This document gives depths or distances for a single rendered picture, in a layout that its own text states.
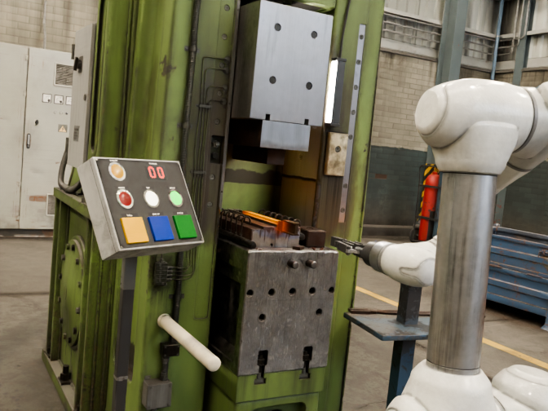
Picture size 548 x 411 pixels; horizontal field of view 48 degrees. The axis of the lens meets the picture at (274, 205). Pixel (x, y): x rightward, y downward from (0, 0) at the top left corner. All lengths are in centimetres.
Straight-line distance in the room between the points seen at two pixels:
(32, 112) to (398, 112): 569
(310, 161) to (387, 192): 776
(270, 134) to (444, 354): 119
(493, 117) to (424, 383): 51
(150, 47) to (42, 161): 490
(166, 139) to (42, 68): 524
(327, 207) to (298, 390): 72
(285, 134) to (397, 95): 811
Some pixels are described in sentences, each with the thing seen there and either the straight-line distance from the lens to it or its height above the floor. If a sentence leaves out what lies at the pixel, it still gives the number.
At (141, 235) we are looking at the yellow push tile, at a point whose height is 99.
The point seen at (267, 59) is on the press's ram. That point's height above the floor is 157.
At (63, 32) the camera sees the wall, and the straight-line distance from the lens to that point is 807.
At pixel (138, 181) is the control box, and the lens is 185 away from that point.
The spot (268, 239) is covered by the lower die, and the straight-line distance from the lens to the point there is 222.
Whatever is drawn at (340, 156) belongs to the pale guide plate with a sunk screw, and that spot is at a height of 126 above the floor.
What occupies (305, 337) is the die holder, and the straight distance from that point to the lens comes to 233.
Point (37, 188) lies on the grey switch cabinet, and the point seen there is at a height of 56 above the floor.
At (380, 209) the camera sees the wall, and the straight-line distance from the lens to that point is 1020.
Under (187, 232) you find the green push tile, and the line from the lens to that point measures 189.
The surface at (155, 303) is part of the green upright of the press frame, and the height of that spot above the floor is 68.
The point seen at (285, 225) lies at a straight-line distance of 220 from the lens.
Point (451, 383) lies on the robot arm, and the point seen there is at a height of 88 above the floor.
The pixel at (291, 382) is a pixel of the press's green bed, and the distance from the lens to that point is 237.
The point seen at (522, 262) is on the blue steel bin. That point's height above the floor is 49.
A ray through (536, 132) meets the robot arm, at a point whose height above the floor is 135.
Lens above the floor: 127
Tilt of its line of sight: 5 degrees down
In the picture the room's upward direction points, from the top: 6 degrees clockwise
